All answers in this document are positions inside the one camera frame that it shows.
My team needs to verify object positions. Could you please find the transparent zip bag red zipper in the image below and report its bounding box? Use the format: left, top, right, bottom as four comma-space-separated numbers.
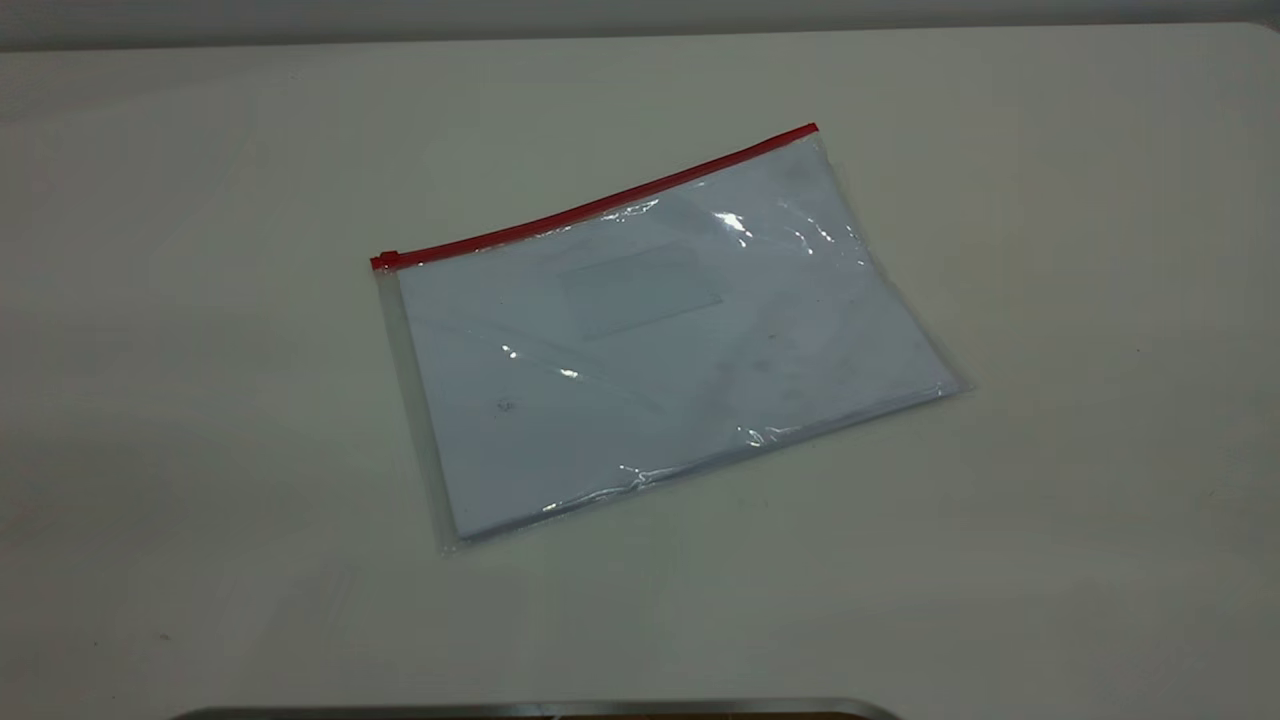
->
369, 122, 973, 554

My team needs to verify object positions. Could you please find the white paper stack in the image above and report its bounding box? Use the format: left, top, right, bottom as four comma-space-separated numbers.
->
398, 138, 963, 541

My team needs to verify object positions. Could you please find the silver metal frame edge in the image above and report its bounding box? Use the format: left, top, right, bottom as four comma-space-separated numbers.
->
170, 697, 901, 720

